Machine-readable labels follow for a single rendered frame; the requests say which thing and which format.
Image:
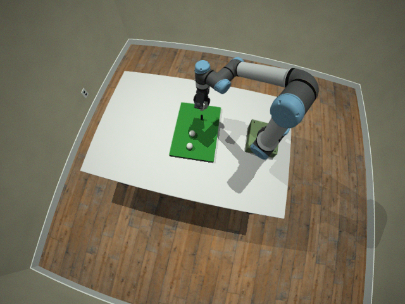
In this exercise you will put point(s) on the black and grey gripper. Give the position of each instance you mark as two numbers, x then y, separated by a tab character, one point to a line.
206	99

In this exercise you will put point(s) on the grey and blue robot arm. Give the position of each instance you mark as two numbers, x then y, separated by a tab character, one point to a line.
287	110

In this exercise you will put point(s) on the green turf mat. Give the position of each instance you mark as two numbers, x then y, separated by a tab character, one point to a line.
205	124

